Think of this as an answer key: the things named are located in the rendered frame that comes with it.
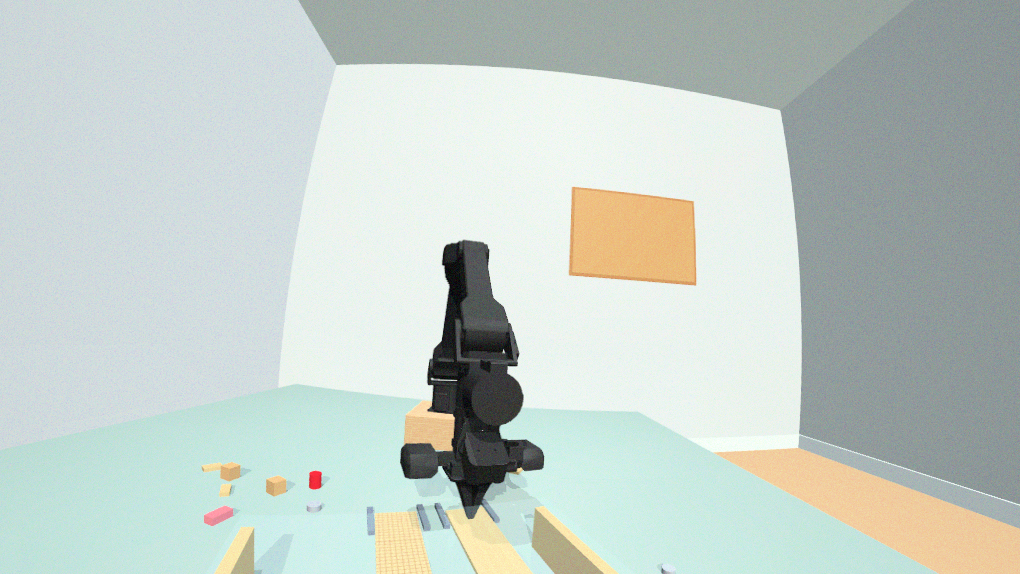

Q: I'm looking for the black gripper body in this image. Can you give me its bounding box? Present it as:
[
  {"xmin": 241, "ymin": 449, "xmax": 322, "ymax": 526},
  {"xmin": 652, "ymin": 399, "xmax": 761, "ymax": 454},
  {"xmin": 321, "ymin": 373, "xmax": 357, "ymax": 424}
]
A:
[{"xmin": 400, "ymin": 405, "xmax": 544, "ymax": 480}]

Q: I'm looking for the pink rectangular block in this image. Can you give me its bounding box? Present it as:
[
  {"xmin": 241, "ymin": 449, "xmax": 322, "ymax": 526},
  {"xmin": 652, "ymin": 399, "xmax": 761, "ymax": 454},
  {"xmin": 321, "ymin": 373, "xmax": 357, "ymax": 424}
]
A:
[{"xmin": 204, "ymin": 506, "xmax": 233, "ymax": 526}]

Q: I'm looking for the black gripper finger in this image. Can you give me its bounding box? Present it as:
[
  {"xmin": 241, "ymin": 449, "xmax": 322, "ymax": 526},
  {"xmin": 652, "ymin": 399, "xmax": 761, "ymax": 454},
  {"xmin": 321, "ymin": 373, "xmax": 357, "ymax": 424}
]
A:
[
  {"xmin": 442, "ymin": 466, "xmax": 472, "ymax": 507},
  {"xmin": 471, "ymin": 482, "xmax": 493, "ymax": 506}
]

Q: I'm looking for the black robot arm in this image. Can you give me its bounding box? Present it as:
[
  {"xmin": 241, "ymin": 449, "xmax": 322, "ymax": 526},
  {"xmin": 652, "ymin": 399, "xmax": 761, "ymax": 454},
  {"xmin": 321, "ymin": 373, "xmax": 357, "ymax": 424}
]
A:
[{"xmin": 427, "ymin": 239, "xmax": 524, "ymax": 485}]

